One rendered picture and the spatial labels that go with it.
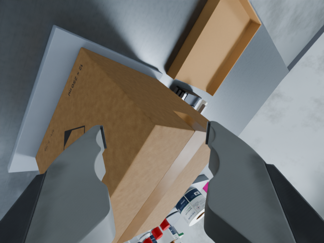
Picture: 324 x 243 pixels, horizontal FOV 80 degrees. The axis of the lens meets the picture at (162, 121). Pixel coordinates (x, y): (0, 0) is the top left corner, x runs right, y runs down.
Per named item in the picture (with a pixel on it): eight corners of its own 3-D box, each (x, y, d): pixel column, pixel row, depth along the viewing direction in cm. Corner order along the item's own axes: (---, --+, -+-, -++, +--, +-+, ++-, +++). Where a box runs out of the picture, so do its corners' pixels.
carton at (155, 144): (114, 156, 67) (159, 226, 51) (34, 157, 48) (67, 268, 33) (158, 79, 58) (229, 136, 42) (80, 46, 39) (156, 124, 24)
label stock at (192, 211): (172, 212, 139) (186, 230, 130) (178, 197, 126) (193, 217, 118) (193, 198, 149) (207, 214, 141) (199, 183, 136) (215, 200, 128)
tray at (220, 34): (206, 91, 81) (212, 96, 78) (166, 74, 61) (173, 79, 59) (252, 20, 71) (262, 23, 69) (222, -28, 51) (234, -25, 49)
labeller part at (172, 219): (167, 231, 162) (167, 233, 162) (139, 246, 139) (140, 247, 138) (186, 206, 152) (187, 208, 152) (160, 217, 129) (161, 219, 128)
